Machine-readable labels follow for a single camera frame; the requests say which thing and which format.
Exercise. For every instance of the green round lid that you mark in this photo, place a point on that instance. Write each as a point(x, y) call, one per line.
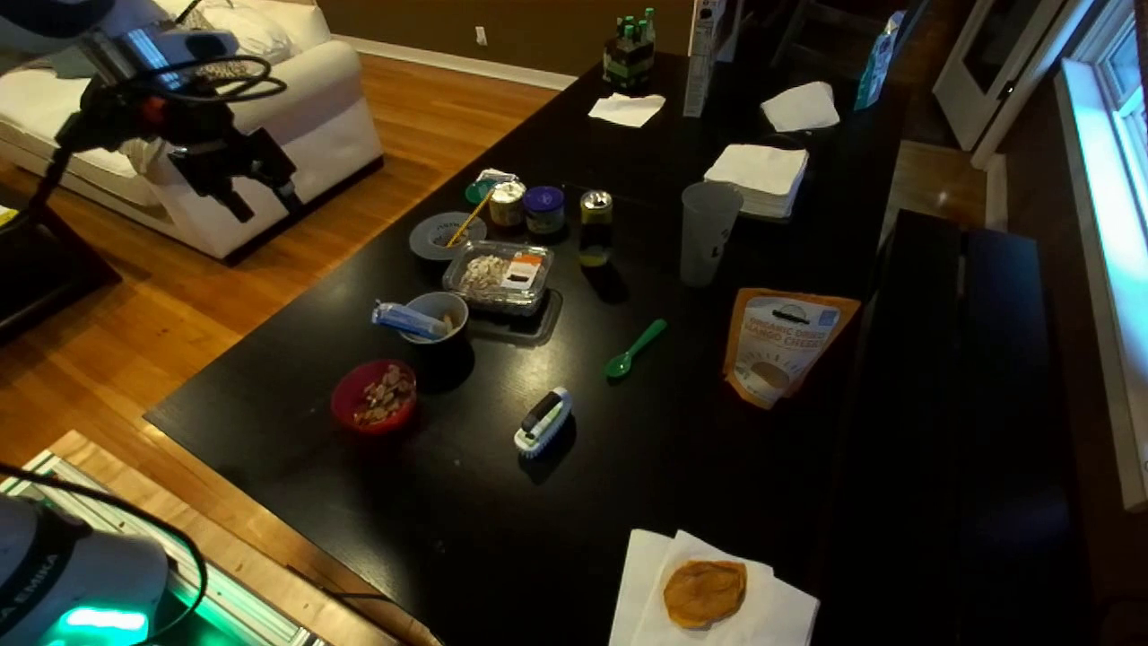
point(475, 191)

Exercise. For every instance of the jar with blue lid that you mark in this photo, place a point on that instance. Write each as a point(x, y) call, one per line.
point(548, 209)

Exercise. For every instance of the white framed glass panel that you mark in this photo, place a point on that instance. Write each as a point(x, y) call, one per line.
point(1011, 58)

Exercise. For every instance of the white sofa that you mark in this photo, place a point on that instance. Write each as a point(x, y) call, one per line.
point(325, 131)

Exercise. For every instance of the brown round cookie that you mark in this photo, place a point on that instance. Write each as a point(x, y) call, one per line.
point(704, 594)

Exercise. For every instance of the orange white pouch bag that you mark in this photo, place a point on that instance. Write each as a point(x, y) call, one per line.
point(785, 346)

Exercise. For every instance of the white bowl dark contents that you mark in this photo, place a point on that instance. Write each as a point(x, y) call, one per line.
point(447, 334)

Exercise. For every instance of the wooden robot mount board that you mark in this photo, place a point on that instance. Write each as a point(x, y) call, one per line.
point(308, 587)

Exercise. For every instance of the dark low table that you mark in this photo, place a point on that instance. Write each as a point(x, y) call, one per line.
point(48, 273)

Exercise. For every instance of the black bench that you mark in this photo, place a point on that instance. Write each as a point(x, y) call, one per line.
point(955, 417)

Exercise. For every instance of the mixed snacks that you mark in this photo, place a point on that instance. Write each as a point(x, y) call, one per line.
point(386, 401)

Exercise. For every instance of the white napkin stack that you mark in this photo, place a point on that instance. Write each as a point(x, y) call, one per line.
point(759, 179)

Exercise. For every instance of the white paper napkin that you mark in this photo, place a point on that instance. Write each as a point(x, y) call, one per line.
point(801, 111)
point(625, 112)

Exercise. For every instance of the white wall outlet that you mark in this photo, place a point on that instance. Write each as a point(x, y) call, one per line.
point(483, 39)

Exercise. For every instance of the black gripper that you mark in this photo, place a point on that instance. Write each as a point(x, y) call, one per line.
point(219, 146)

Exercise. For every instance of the glass jar pale lid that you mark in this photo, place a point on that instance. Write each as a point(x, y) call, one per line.
point(508, 207)

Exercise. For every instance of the green plastic spoon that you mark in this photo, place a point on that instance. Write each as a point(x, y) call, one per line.
point(633, 353)

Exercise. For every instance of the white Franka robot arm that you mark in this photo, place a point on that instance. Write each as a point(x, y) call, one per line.
point(132, 72)

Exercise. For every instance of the grey plate with utensil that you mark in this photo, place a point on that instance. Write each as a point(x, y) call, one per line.
point(429, 237)

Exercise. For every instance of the wooden stick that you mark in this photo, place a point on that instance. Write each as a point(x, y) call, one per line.
point(469, 225)

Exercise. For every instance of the small metal can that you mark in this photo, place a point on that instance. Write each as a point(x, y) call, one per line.
point(598, 229)

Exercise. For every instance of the red plastic bowl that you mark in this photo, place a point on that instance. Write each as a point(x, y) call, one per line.
point(347, 407)

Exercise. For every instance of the clear plastic food container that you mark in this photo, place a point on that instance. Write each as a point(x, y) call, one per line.
point(496, 277)

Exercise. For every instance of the blue bag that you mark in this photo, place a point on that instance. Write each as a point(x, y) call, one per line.
point(881, 58)

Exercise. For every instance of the blue white snack packet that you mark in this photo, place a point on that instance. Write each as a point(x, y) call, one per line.
point(404, 320)

